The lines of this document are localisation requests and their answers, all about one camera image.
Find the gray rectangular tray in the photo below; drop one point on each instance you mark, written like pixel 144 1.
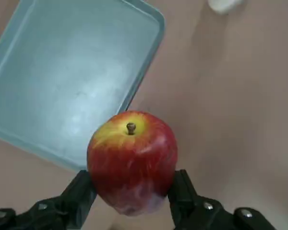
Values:
pixel 62 79

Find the white paper cup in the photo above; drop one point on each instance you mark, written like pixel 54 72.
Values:
pixel 224 5

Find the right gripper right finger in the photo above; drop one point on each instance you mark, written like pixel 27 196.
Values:
pixel 189 198

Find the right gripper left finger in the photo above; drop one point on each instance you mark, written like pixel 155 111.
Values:
pixel 74 198

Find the red apple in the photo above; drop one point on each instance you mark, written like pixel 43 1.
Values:
pixel 132 163

